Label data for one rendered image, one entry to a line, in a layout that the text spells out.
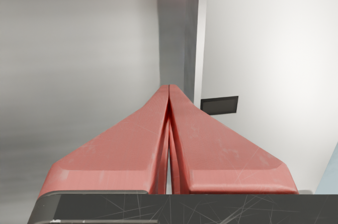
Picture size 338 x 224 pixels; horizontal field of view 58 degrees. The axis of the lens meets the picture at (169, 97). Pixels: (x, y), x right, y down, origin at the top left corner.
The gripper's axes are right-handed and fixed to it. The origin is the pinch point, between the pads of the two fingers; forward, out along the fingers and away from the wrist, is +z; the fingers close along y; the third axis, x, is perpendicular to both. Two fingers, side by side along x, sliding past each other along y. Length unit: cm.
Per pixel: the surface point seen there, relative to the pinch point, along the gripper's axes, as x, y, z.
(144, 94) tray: 4.6, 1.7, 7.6
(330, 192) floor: 156, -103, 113
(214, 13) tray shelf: -0.9, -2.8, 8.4
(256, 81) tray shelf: 4.4, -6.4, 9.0
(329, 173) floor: 136, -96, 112
